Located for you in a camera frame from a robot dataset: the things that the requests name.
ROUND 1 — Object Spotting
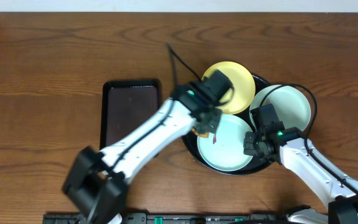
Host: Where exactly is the yellow green scrub sponge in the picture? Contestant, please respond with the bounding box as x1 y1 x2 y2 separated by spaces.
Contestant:
191 128 209 138

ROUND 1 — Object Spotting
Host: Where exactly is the yellow plate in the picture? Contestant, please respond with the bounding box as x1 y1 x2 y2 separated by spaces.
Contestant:
202 61 256 114

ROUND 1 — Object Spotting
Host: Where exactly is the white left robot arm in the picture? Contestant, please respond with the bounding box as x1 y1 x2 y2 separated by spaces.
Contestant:
62 80 232 223

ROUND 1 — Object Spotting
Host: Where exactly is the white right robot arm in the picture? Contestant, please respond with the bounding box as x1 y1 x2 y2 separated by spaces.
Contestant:
244 128 358 223

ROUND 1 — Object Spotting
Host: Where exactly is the black rectangular tray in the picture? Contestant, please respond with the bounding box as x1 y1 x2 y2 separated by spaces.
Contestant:
99 79 162 149

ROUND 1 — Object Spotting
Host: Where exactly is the green plate with red smear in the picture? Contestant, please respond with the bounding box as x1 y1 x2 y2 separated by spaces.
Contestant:
263 86 311 131

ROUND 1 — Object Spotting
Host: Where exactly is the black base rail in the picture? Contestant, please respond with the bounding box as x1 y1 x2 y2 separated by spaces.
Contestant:
42 212 332 224

